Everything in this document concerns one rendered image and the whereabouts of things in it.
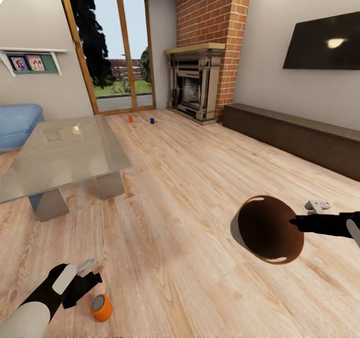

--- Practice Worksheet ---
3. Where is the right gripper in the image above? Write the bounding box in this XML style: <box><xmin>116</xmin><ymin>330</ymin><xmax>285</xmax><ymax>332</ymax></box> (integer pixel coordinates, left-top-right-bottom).
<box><xmin>289</xmin><ymin>213</ymin><xmax>334</xmax><ymax>236</ymax></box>

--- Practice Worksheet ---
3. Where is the trash can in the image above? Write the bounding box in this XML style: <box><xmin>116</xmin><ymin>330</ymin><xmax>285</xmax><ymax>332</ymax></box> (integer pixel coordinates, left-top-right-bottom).
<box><xmin>230</xmin><ymin>195</ymin><xmax>305</xmax><ymax>265</ymax></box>

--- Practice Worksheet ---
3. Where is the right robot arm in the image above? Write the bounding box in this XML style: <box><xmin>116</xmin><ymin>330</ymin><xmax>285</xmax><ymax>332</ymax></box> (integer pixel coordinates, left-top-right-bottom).
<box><xmin>289</xmin><ymin>201</ymin><xmax>360</xmax><ymax>248</ymax></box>

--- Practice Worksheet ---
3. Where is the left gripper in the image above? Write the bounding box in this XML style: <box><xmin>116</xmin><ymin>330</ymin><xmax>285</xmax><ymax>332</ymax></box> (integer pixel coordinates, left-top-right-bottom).
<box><xmin>63</xmin><ymin>272</ymin><xmax>103</xmax><ymax>308</ymax></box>

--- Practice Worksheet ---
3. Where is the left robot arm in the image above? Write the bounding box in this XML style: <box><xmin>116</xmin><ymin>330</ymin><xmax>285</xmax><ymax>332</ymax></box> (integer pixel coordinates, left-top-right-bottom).
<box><xmin>0</xmin><ymin>259</ymin><xmax>103</xmax><ymax>338</ymax></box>

